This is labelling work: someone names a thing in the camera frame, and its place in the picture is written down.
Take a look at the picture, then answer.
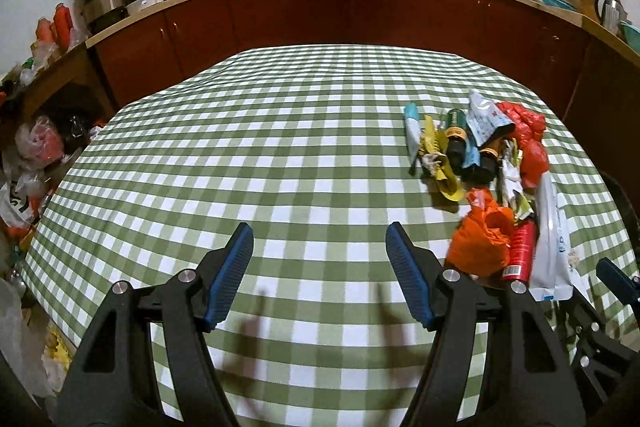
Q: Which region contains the white printed pouch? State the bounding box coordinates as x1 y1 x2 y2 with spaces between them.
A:
467 89 516 148

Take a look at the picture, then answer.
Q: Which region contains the black plastic bag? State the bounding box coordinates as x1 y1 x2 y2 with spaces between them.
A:
55 108 97 142

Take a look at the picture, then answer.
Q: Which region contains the orange plastic bag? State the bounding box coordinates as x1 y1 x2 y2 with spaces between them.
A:
445 187 516 278

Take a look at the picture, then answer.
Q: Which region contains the white tube teal cap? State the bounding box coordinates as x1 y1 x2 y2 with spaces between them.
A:
404 103 426 175

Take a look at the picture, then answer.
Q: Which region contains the white plastic bag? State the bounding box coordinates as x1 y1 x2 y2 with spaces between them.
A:
0 179 42 229

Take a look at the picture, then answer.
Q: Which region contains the yellow wrapper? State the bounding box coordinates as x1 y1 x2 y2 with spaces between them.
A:
417 114 466 202

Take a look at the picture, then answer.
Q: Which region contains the red-brown base cabinet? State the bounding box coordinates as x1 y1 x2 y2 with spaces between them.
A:
87 0 640 188

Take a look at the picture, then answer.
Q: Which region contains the white plastic package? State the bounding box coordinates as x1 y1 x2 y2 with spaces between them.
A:
530 171 576 303

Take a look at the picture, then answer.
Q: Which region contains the red plastic bag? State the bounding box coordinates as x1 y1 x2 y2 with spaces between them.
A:
495 101 551 188

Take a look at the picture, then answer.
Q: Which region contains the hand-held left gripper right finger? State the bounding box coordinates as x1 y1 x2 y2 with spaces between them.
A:
385 222 588 427

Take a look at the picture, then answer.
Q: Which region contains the white wrapper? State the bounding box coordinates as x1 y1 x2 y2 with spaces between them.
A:
495 139 533 220

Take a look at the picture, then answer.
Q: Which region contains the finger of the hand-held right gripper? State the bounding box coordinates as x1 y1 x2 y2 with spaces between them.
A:
557 288 636 360
595 257 640 308

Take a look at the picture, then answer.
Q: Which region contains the teal plastic basket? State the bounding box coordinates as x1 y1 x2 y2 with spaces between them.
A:
620 21 640 54

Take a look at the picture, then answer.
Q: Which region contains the steel kettle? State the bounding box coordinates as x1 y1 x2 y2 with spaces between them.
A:
594 0 626 34

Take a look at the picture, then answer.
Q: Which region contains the red can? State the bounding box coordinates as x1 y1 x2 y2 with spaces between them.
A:
501 217 540 285

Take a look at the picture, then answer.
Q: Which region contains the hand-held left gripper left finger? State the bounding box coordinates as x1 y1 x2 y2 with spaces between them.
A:
52 222 255 427

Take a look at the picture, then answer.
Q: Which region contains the pink plastic bag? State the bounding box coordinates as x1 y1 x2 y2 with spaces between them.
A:
15 117 66 165

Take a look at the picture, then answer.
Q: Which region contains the dark green bottle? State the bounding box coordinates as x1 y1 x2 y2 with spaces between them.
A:
440 108 471 175

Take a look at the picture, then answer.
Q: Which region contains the orange-brown bottle black cap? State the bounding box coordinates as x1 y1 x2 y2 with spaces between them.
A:
462 139 503 185

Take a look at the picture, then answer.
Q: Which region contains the green checked tablecloth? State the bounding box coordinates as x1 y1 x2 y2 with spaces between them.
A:
20 44 633 427

